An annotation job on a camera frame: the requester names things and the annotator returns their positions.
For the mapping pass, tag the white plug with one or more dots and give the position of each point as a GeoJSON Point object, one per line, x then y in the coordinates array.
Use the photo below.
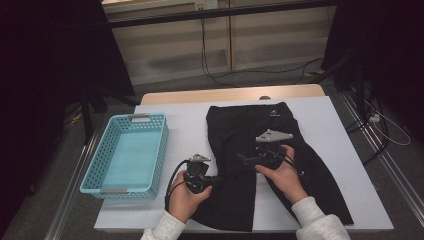
{"type": "Point", "coordinates": [374, 118]}

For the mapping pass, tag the black metal stand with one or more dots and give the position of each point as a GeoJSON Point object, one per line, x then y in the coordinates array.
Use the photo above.
{"type": "Point", "coordinates": [360, 93]}
{"type": "Point", "coordinates": [87, 116]}

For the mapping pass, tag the black pants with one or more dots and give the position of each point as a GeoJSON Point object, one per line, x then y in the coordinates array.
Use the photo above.
{"type": "Point", "coordinates": [233, 133]}

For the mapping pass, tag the black curtain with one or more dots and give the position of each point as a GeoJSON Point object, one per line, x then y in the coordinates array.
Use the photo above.
{"type": "Point", "coordinates": [40, 83]}
{"type": "Point", "coordinates": [386, 50]}

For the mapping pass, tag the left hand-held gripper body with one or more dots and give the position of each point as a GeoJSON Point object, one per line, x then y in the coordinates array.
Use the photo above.
{"type": "Point", "coordinates": [196, 170]}

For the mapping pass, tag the black metal beam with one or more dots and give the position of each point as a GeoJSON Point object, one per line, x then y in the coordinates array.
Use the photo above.
{"type": "Point", "coordinates": [216, 13]}

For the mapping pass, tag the person's left hand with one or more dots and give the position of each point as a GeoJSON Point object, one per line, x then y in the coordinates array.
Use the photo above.
{"type": "Point", "coordinates": [186, 203]}

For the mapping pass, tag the white table cover board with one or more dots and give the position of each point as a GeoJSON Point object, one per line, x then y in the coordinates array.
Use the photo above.
{"type": "Point", "coordinates": [340, 133]}

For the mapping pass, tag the light wooden table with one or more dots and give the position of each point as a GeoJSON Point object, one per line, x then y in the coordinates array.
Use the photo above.
{"type": "Point", "coordinates": [216, 95]}

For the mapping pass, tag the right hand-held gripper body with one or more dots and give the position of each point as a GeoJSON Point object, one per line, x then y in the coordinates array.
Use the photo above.
{"type": "Point", "coordinates": [271, 150]}

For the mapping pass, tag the light blue plastic basket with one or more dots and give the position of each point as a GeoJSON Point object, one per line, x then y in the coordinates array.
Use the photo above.
{"type": "Point", "coordinates": [100, 160]}

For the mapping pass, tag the person's right hand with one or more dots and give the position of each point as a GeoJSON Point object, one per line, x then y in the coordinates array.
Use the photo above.
{"type": "Point", "coordinates": [286, 180]}

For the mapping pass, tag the dark round table grommet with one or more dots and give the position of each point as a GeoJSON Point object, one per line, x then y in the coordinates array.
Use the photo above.
{"type": "Point", "coordinates": [265, 97]}

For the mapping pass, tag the aluminium floor rail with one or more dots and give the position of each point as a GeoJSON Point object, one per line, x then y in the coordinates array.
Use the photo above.
{"type": "Point", "coordinates": [71, 190]}
{"type": "Point", "coordinates": [393, 166]}

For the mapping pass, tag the white wall socket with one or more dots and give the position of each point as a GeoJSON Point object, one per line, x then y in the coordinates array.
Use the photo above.
{"type": "Point", "coordinates": [206, 4]}

